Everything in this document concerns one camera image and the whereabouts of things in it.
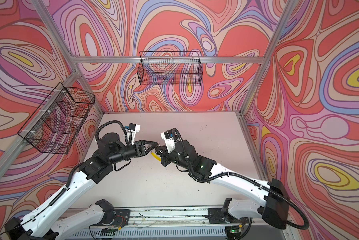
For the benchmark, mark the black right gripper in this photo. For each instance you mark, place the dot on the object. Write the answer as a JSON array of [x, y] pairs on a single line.
[[161, 149]]

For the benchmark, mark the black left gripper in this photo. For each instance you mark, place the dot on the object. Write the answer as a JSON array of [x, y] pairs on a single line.
[[140, 149]]

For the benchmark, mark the large keyring with yellow sleeve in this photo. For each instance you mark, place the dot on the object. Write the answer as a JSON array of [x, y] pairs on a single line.
[[157, 157]]

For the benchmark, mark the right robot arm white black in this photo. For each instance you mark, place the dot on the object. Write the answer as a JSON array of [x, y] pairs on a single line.
[[270, 199]]

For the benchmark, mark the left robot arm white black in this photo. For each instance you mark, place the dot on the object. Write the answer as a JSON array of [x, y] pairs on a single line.
[[116, 143]]

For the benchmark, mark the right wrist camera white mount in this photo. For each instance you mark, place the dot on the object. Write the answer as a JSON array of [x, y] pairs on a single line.
[[169, 140]]

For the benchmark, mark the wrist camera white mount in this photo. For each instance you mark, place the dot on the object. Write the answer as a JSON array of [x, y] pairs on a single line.
[[131, 131], [169, 140]]

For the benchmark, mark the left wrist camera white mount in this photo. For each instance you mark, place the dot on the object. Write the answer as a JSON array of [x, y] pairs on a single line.
[[131, 131]]

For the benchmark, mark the black wire basket back wall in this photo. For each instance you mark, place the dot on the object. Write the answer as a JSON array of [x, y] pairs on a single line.
[[170, 68]]

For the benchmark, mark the black wire basket wall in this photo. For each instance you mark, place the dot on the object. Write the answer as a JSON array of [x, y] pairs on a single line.
[[170, 68], [56, 122]]

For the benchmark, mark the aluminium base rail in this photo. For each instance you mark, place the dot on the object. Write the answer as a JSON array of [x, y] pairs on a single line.
[[163, 223]]

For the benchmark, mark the black wire basket left wall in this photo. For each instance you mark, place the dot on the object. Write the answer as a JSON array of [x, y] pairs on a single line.
[[56, 122]]

